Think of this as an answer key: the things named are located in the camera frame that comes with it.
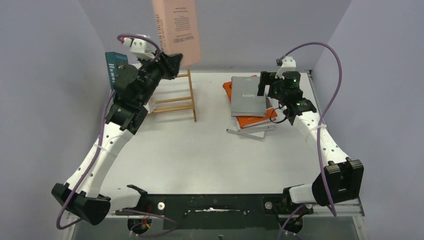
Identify pink book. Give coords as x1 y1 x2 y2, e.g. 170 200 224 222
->
151 0 201 68

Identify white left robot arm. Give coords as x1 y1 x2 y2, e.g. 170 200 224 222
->
51 52 183 226

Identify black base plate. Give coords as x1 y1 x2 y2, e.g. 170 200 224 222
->
115 190 314 234

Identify orange book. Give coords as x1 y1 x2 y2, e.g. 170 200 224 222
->
222 80 278 129

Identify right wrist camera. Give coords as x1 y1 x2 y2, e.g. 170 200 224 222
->
275 56 296 79

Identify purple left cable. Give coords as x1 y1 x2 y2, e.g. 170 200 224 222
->
55 33 181 239

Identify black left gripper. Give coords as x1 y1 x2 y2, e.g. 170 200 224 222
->
137 50 182 106

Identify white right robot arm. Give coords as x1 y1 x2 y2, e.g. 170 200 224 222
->
257 71 364 214

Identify grey book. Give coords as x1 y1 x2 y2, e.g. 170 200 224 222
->
230 76 267 118
226 124 275 140

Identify wooden book rack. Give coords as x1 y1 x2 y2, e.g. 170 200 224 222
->
152 66 197 122

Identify teal Humor book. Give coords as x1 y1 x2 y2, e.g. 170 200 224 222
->
105 51 128 90

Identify white Afternoon tea book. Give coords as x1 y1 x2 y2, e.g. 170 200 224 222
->
144 95 157 114

